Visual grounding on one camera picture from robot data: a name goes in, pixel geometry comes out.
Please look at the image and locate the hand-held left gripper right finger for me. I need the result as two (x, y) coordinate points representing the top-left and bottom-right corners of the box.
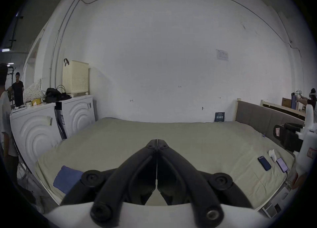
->
(158, 139), (253, 225)

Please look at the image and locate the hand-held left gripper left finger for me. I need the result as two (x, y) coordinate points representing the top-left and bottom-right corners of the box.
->
(61, 139), (158, 223)

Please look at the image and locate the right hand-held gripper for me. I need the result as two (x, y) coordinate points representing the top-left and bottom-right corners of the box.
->
(273, 104), (317, 174)

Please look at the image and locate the person's right hand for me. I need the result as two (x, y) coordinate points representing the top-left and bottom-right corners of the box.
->
(291, 172), (309, 190)

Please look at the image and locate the phone with lit screen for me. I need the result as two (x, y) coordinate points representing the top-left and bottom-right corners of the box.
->
(276, 158), (289, 173)

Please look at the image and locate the grey padded headboard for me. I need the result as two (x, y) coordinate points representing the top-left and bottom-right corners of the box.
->
(235, 99), (306, 148)

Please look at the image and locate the dark blue phone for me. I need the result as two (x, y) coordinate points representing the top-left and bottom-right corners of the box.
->
(258, 156), (272, 171)

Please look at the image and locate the blue folded garment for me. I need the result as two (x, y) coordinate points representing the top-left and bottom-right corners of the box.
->
(53, 166), (84, 195)

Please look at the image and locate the bed with beige sheet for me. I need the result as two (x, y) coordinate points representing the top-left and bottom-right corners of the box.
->
(35, 117), (296, 211)

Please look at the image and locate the white washing machine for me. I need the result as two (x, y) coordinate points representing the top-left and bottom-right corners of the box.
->
(9, 103), (62, 173)
(55, 95), (96, 139)

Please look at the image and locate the black bag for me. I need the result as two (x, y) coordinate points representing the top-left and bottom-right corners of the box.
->
(43, 85), (73, 103)

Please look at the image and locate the cream plastic laundry basket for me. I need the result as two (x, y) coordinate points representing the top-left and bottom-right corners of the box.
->
(62, 58), (89, 97)

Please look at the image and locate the white patterned bag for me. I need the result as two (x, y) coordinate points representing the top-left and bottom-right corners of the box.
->
(23, 78), (46, 103)

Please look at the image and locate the white charging cable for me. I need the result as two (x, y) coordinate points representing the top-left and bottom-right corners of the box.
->
(277, 170), (291, 194)

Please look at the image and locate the paper notice on wall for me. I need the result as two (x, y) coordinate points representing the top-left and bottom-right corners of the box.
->
(216, 49), (229, 61)

